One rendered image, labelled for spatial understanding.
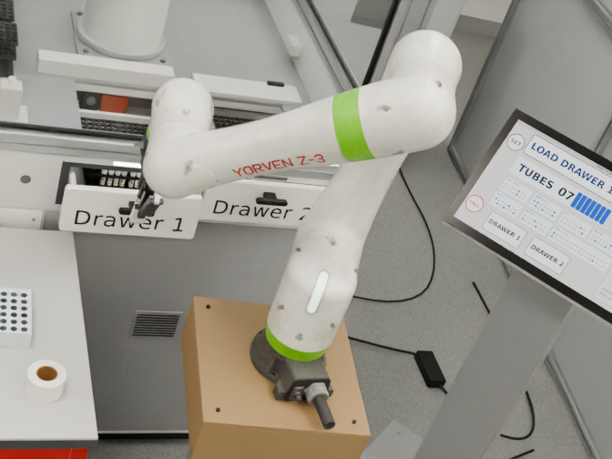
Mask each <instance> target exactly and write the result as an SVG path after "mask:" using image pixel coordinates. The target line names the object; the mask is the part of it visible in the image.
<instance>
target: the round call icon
mask: <svg viewBox="0 0 612 459"><path fill-rule="evenodd" d="M487 201H488V200H487V199H484V198H483V197H481V196H479V195H478V194H476V193H474V192H473V191H471V193H470V194H469V196H468V197H467V199H466V200H465V202H464V204H463V205H462V208H464V209H466V210H468V211H469V212H471V213H473V214H474V215H475V216H477V217H478V215H479V214H480V212H481V211H482V209H483V208H484V206H485V204H486V203H487Z"/></svg>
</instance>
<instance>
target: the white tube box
mask: <svg viewBox="0 0 612 459"><path fill-rule="evenodd" d="M31 336H32V302H31V290H26V289H12V288H0V347H16V348H29V346H30V342H31Z"/></svg>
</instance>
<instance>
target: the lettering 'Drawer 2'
mask: <svg viewBox="0 0 612 459"><path fill-rule="evenodd" d="M218 202H223V203H225V204H226V208H225V209H224V210H223V211H222V212H215V211H216V208H217V205H218ZM244 207H246V208H248V209H242V210H240V212H239V214H240V215H241V216H245V215H246V216H248V215H249V212H250V207H249V206H242V208H244ZM227 209H228V203H227V202H226V201H222V200H216V204H215V207H214V210H213V213H218V214H220V213H224V212H225V211H226V210H227ZM268 210H269V208H267V209H266V211H265V212H264V214H263V208H262V207H260V210H259V211H258V213H257V214H256V207H254V217H257V216H258V214H259V213H260V211H261V216H262V217H264V216H265V214H266V213H267V211H268ZM274 210H276V209H273V210H272V211H271V213H270V216H271V217H272V218H274V219H278V218H279V217H273V216H272V213H274V214H281V209H278V210H279V211H280V212H273V211H274ZM242 211H247V213H246V214H241V212H242Z"/></svg>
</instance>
